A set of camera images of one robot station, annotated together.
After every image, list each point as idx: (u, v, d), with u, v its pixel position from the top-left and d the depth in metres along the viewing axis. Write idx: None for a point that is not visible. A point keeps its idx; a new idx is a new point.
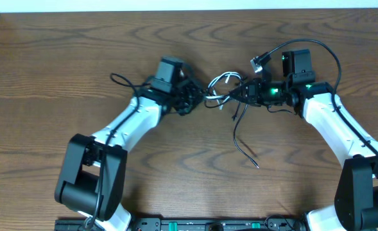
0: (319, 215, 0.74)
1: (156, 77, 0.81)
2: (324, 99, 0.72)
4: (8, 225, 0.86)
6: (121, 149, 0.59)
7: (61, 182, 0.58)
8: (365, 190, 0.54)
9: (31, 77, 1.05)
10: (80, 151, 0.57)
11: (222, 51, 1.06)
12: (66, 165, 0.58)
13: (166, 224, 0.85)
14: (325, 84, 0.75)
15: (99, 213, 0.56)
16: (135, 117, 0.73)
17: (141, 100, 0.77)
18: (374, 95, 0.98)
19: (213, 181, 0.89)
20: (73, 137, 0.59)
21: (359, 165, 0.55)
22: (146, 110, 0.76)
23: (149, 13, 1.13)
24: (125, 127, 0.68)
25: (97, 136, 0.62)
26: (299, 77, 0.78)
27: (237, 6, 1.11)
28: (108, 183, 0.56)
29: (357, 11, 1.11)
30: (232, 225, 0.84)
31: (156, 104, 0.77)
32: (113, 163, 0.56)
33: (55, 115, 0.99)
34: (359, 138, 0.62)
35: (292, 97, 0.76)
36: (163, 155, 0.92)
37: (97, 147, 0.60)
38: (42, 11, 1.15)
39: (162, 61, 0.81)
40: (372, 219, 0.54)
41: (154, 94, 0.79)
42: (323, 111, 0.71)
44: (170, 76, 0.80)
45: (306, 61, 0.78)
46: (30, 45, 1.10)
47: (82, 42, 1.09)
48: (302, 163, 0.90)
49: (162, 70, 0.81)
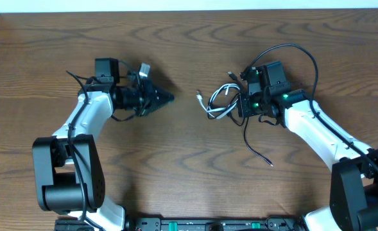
0: (318, 217, 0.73)
1: (97, 76, 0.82)
2: (301, 106, 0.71)
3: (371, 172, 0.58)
4: (9, 225, 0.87)
6: (86, 135, 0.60)
7: (40, 188, 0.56)
8: (357, 188, 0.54)
9: (31, 77, 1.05)
10: (47, 153, 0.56)
11: (221, 51, 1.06)
12: (38, 170, 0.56)
13: (166, 224, 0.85)
14: (301, 92, 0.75)
15: (88, 202, 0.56)
16: (86, 108, 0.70)
17: (89, 94, 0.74)
18: (373, 95, 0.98)
19: (213, 181, 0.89)
20: (34, 142, 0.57)
21: (346, 169, 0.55)
22: (96, 100, 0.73)
23: (149, 13, 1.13)
24: (81, 118, 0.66)
25: (58, 135, 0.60)
26: (275, 89, 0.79)
27: (237, 6, 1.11)
28: (86, 169, 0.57)
29: (357, 11, 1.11)
30: (232, 225, 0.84)
31: (104, 92, 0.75)
32: (83, 149, 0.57)
33: (54, 115, 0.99)
34: (342, 141, 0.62)
35: (272, 109, 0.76)
36: (163, 155, 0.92)
37: (63, 144, 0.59)
38: (42, 11, 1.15)
39: (97, 60, 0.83)
40: (368, 218, 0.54)
41: (101, 86, 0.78)
42: (303, 119, 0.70)
44: (110, 70, 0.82)
45: (280, 73, 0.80)
46: (30, 45, 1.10)
47: (82, 42, 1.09)
48: (303, 163, 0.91)
49: (101, 68, 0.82)
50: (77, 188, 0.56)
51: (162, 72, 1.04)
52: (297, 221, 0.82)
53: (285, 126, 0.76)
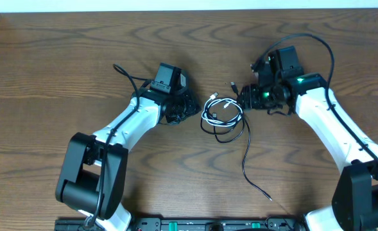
0: (319, 217, 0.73)
1: (156, 81, 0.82)
2: (317, 97, 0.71)
3: None
4: (8, 225, 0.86)
6: (122, 147, 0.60)
7: (62, 180, 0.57)
8: (365, 192, 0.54)
9: (31, 77, 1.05)
10: (81, 151, 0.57)
11: (221, 51, 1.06)
12: (67, 163, 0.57)
13: (166, 224, 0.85)
14: (317, 75, 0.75)
15: (100, 212, 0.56)
16: (135, 117, 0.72)
17: (141, 100, 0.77)
18: (373, 95, 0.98)
19: (213, 181, 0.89)
20: (74, 136, 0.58)
21: (357, 171, 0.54)
22: (146, 110, 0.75)
23: (149, 13, 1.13)
24: (126, 126, 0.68)
25: (97, 136, 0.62)
26: (288, 72, 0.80)
27: (237, 6, 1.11)
28: (109, 181, 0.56)
29: (356, 11, 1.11)
30: (231, 225, 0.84)
31: (156, 104, 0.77)
32: (114, 161, 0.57)
33: (55, 115, 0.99)
34: (356, 141, 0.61)
35: (283, 92, 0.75)
36: (163, 155, 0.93)
37: (98, 146, 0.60)
38: (42, 11, 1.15)
39: (162, 65, 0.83)
40: (369, 219, 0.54)
41: (154, 94, 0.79)
42: (316, 109, 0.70)
44: (170, 80, 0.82)
45: (292, 58, 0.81)
46: (30, 45, 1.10)
47: (82, 42, 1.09)
48: (302, 163, 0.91)
49: (162, 74, 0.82)
50: (94, 195, 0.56)
51: None
52: (297, 221, 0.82)
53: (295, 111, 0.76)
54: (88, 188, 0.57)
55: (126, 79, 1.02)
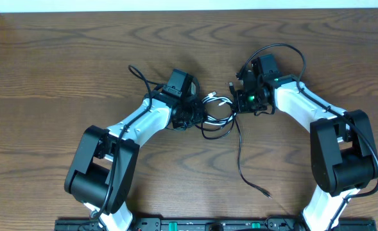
0: (311, 207, 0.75)
1: (167, 85, 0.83)
2: (289, 85, 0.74)
3: (349, 134, 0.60)
4: (8, 225, 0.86)
6: (135, 142, 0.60)
7: (72, 171, 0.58)
8: (334, 145, 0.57)
9: (31, 77, 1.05)
10: (94, 143, 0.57)
11: (221, 51, 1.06)
12: (79, 155, 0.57)
13: (166, 224, 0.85)
14: (291, 76, 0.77)
15: (107, 206, 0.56)
16: (145, 117, 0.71)
17: (153, 102, 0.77)
18: (373, 95, 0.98)
19: (213, 181, 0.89)
20: (88, 129, 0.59)
21: (323, 125, 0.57)
22: (157, 110, 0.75)
23: (149, 13, 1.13)
24: (136, 124, 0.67)
25: (111, 130, 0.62)
26: (267, 76, 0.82)
27: (237, 6, 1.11)
28: (119, 174, 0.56)
29: (357, 11, 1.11)
30: (231, 225, 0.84)
31: (167, 106, 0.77)
32: (125, 156, 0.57)
33: (55, 115, 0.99)
34: (321, 107, 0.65)
35: (264, 92, 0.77)
36: (163, 155, 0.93)
37: (110, 140, 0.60)
38: (42, 11, 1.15)
39: (175, 70, 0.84)
40: (344, 173, 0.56)
41: (166, 97, 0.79)
42: (289, 95, 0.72)
44: (181, 85, 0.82)
45: (273, 63, 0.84)
46: (31, 45, 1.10)
47: (82, 42, 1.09)
48: (303, 163, 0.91)
49: (174, 79, 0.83)
50: (103, 188, 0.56)
51: (162, 72, 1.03)
52: (297, 221, 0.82)
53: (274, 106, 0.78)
54: (98, 181, 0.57)
55: (126, 79, 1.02)
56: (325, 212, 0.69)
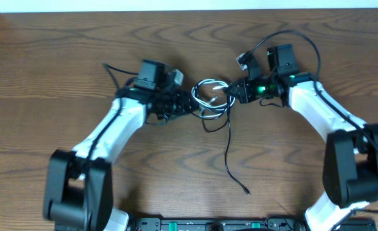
0: (316, 209, 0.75)
1: (139, 77, 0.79)
2: (305, 85, 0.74)
3: (365, 147, 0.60)
4: (8, 225, 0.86)
6: (105, 161, 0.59)
7: (47, 202, 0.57)
8: (351, 160, 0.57)
9: (31, 77, 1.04)
10: (61, 169, 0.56)
11: (222, 51, 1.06)
12: (49, 184, 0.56)
13: (166, 224, 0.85)
14: (308, 74, 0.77)
15: (90, 226, 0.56)
16: (118, 123, 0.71)
17: (124, 102, 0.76)
18: (373, 95, 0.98)
19: (213, 181, 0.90)
20: (53, 155, 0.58)
21: (341, 137, 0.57)
22: (129, 111, 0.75)
23: (149, 12, 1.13)
24: (108, 135, 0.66)
25: (78, 150, 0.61)
26: (283, 70, 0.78)
27: (238, 6, 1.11)
28: (95, 197, 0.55)
29: (357, 11, 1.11)
30: (231, 225, 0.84)
31: (139, 103, 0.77)
32: (97, 178, 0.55)
33: (55, 115, 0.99)
34: (339, 115, 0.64)
35: (278, 88, 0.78)
36: (163, 155, 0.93)
37: (79, 161, 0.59)
38: (42, 11, 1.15)
39: (144, 61, 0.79)
40: (359, 189, 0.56)
41: (138, 93, 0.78)
42: (305, 95, 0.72)
44: (153, 76, 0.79)
45: (289, 54, 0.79)
46: (30, 45, 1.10)
47: (81, 42, 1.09)
48: (303, 163, 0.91)
49: (144, 70, 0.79)
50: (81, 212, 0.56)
51: None
52: (296, 221, 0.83)
53: (288, 104, 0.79)
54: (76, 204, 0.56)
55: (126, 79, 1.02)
56: (330, 218, 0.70)
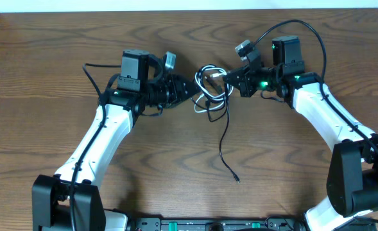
0: (317, 212, 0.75)
1: (122, 76, 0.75)
2: (311, 87, 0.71)
3: (372, 156, 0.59)
4: (8, 225, 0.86)
6: (90, 186, 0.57)
7: (37, 226, 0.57)
8: (355, 174, 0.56)
9: (31, 77, 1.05)
10: (46, 195, 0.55)
11: (221, 51, 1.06)
12: (36, 210, 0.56)
13: (166, 224, 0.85)
14: (313, 74, 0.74)
15: None
16: (103, 136, 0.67)
17: (107, 108, 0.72)
18: (374, 95, 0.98)
19: (213, 181, 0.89)
20: (36, 180, 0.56)
21: (346, 149, 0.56)
22: (114, 122, 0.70)
23: (149, 13, 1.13)
24: (92, 153, 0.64)
25: (61, 174, 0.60)
26: (289, 67, 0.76)
27: (237, 6, 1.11)
28: (83, 221, 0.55)
29: (357, 11, 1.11)
30: (231, 225, 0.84)
31: (125, 110, 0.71)
32: (84, 203, 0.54)
33: (55, 115, 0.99)
34: (346, 124, 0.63)
35: (282, 89, 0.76)
36: (163, 155, 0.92)
37: (65, 185, 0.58)
38: (42, 11, 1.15)
39: (125, 56, 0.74)
40: (363, 200, 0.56)
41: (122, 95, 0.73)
42: (311, 100, 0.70)
44: (137, 74, 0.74)
45: (296, 50, 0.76)
46: (30, 45, 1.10)
47: (82, 42, 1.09)
48: (303, 163, 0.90)
49: (127, 67, 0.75)
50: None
51: None
52: (296, 221, 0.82)
53: (292, 106, 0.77)
54: (65, 225, 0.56)
55: None
56: (332, 222, 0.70)
